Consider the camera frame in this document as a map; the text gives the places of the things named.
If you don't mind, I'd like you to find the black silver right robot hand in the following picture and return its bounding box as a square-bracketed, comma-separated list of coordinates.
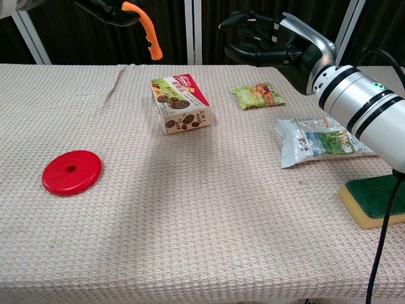
[219, 11, 337, 96]

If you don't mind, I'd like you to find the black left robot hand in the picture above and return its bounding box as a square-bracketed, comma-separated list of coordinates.
[74, 0, 142, 28]

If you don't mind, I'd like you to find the orange curved plastic strip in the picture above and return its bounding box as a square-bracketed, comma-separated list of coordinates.
[121, 1, 163, 61]

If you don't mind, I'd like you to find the green snack packet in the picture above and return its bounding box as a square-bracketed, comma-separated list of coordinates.
[232, 82, 287, 110]

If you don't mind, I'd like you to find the white green snack bag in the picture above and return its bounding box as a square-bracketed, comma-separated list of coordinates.
[276, 115, 379, 169]

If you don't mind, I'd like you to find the chocolate snack box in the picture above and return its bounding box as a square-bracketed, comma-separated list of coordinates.
[149, 73, 212, 136]

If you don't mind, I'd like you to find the red plastic disc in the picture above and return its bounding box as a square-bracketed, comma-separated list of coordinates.
[42, 149, 103, 197]

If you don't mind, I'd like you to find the yellow green sponge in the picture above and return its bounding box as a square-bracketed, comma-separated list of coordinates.
[337, 173, 405, 230]

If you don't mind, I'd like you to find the beige woven tablecloth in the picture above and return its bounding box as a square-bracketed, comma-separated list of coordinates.
[0, 63, 405, 304]

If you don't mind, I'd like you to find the white metal frame post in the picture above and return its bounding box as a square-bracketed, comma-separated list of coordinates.
[10, 9, 53, 65]
[184, 0, 203, 66]
[333, 0, 366, 61]

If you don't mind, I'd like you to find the black cable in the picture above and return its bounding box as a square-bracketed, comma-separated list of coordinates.
[359, 49, 405, 304]

